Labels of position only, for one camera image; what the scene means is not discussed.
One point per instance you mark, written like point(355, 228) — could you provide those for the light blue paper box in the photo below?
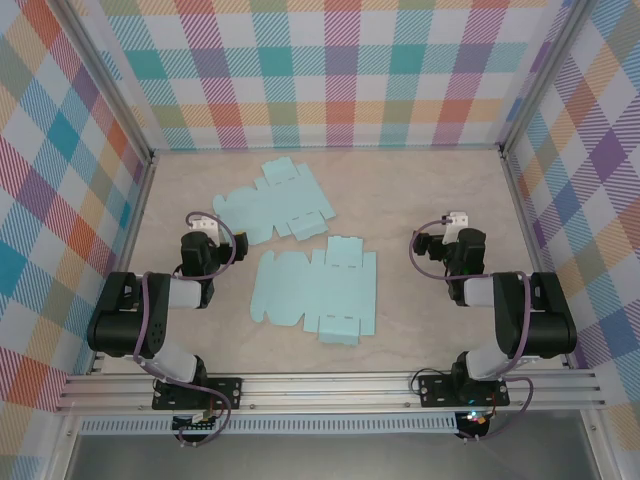
point(280, 200)
point(320, 290)

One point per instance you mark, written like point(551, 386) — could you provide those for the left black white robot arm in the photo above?
point(125, 330)

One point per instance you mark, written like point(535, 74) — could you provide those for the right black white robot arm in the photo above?
point(545, 325)

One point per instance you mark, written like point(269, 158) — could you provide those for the small circuit board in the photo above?
point(477, 419)
point(195, 426)

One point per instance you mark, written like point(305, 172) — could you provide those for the grey metal shelf panel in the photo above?
point(325, 457)

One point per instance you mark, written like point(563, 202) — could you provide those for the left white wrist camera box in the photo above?
point(206, 224)

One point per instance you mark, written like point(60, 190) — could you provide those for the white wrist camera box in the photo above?
point(206, 224)
point(457, 220)

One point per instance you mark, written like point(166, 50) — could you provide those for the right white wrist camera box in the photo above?
point(457, 220)

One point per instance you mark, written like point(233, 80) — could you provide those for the aluminium table edge rail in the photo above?
point(127, 250)

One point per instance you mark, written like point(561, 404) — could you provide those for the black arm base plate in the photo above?
point(435, 392)
point(227, 392)

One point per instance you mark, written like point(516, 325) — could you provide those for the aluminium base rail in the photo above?
point(325, 387)

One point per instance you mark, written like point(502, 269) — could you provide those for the aluminium frame post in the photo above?
point(545, 75)
point(117, 90)

